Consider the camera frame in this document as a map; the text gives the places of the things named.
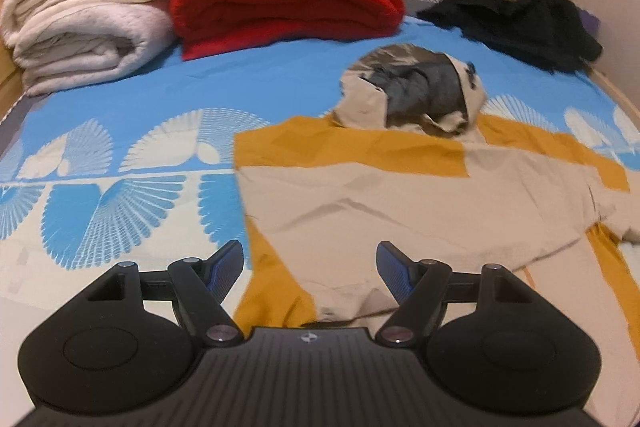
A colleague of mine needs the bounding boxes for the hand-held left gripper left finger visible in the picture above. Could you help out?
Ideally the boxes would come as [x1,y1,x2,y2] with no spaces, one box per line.
[86,239,246,348]

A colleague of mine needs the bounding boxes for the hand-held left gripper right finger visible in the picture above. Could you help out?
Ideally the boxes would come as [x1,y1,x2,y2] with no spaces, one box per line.
[375,241,534,348]

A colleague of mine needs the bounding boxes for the beige and yellow hooded jacket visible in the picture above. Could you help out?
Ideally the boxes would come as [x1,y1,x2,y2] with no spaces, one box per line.
[232,44,640,427]

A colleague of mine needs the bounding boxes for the blue patterned bed sheet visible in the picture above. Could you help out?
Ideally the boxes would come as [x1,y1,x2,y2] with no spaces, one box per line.
[0,14,640,413]

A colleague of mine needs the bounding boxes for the red folded blanket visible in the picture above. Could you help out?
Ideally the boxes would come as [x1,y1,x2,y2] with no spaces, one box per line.
[169,0,406,62]

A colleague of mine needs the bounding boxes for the black garment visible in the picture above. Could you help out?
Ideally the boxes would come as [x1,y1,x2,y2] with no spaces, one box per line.
[416,0,604,75]

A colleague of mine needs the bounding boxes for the white folded blanket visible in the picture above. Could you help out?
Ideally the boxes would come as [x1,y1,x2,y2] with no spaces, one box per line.
[0,0,182,98]

